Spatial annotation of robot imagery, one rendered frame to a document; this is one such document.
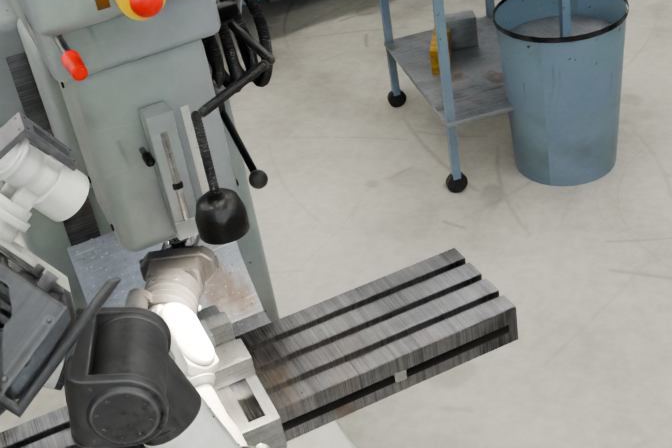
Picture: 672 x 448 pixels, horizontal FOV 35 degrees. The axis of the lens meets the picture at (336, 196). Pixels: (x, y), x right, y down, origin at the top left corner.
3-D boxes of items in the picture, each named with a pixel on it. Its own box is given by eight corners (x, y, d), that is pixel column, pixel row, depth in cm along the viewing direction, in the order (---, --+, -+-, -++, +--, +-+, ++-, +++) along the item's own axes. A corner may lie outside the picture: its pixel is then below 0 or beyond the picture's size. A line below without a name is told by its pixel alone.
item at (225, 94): (204, 120, 138) (202, 110, 137) (196, 118, 139) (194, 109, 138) (278, 62, 149) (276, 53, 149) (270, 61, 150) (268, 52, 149)
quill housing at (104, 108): (251, 217, 166) (207, 30, 148) (125, 264, 160) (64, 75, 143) (212, 166, 181) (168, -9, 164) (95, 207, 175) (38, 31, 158)
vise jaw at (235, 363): (256, 374, 181) (251, 356, 179) (173, 408, 177) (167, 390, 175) (244, 354, 186) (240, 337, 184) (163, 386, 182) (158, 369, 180)
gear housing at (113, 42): (227, 34, 146) (212, -35, 141) (56, 89, 139) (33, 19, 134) (160, -32, 173) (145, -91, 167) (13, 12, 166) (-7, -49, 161)
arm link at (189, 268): (211, 234, 168) (203, 279, 158) (224, 282, 173) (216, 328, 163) (134, 243, 169) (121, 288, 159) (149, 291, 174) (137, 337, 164)
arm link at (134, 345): (201, 441, 123) (138, 363, 116) (135, 473, 124) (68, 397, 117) (201, 377, 133) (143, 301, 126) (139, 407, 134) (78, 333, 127)
